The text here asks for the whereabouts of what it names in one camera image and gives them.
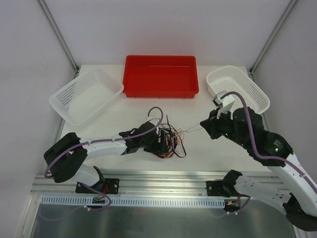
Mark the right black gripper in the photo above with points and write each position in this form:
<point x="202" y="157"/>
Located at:
<point x="213" y="124"/>

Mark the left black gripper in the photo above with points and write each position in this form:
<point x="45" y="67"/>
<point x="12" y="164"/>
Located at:
<point x="160" y="141"/>

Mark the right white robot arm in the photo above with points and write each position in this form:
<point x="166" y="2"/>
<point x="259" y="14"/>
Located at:
<point x="299" y="202"/>

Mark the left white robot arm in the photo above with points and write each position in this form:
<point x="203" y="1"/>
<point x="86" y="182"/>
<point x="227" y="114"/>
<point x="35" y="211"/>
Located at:
<point x="65" y="159"/>

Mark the white oval perforated basket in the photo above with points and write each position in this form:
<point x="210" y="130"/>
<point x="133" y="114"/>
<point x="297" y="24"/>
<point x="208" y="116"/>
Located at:
<point x="232" y="79"/>

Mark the red plastic bin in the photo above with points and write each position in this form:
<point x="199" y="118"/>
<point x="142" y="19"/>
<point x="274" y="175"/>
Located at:
<point x="160" y="77"/>

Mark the translucent white rectangular basket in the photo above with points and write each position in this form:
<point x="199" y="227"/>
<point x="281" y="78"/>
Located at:
<point x="86" y="97"/>

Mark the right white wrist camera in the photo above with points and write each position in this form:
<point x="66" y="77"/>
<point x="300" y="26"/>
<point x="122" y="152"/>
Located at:
<point x="223" y="103"/>

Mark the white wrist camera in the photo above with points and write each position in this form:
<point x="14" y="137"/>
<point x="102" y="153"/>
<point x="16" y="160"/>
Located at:
<point x="154" y="121"/>
<point x="223" y="103"/>

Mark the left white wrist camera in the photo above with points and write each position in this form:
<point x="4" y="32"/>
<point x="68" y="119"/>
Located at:
<point x="154" y="121"/>

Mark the aluminium mounting rail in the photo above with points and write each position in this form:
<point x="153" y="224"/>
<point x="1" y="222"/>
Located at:
<point x="155" y="183"/>

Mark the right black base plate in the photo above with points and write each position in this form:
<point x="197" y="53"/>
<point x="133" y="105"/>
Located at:
<point x="215" y="188"/>

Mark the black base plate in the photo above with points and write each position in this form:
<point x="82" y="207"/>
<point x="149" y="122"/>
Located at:
<point x="104" y="186"/>
<point x="215" y="188"/>

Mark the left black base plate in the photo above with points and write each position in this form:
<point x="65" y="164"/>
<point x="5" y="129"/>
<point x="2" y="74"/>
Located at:
<point x="104" y="186"/>

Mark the white slotted cable duct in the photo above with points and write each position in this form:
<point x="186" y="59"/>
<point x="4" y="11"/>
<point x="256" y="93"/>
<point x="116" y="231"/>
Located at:
<point x="134" y="201"/>

